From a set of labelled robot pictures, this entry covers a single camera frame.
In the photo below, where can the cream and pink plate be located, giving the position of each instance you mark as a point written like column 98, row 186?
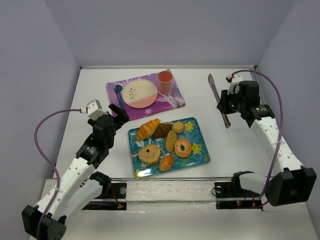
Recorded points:
column 139, row 94

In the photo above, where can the oval seeded bread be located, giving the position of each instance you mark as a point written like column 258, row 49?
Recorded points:
column 170, row 141

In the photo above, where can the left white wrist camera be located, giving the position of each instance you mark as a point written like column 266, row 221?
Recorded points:
column 94, row 109

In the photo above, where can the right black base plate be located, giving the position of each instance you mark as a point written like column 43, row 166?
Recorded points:
column 229, row 198

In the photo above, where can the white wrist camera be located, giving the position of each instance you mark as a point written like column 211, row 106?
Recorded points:
column 234, row 83
column 94, row 109

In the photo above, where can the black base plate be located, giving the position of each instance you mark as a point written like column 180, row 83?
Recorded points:
column 110, row 199
column 229, row 198

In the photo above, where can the metal tongs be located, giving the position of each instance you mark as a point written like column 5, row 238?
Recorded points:
column 211, row 82

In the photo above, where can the small round muffin bread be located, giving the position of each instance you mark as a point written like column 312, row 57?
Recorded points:
column 178, row 127

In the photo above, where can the pink cup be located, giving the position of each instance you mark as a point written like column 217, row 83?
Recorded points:
column 165, row 79

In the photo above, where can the aluminium frame rail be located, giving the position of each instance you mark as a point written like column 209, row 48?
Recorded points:
column 117, row 67

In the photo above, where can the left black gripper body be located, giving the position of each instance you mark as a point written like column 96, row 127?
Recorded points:
column 116, row 119

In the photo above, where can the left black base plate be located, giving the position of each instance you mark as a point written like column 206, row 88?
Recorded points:
column 110, row 199

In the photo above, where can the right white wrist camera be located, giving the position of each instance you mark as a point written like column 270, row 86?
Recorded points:
column 234, row 83

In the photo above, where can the blue plastic spoon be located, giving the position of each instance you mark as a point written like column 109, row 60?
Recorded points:
column 118, row 90

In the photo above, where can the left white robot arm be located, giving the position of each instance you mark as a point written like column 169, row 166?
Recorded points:
column 81, row 182

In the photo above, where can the purple floral placemat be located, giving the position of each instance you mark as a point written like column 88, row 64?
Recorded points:
column 163, row 103

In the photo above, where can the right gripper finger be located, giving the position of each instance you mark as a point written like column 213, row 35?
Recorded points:
column 224, row 98
column 224, row 109

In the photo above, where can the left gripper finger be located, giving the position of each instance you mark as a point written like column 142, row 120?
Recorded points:
column 117, row 125
column 121, row 114

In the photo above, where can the dark chocolate bread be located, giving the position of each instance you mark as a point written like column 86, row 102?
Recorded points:
column 162, row 130

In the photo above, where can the orange glazed donut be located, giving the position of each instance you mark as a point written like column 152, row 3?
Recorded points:
column 182, row 148

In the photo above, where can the blue floral tray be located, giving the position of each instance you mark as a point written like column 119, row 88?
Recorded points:
column 199, row 155

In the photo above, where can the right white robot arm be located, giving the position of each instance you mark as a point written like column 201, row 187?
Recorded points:
column 288, row 180

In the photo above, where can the striped orange croissant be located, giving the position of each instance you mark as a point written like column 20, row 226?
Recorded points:
column 147, row 129

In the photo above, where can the pale sugared donut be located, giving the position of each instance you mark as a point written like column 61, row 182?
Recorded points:
column 149, row 154

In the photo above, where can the small orange bun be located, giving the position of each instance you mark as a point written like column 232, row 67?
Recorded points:
column 166, row 163

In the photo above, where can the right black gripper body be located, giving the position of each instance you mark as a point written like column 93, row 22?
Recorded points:
column 224, row 101

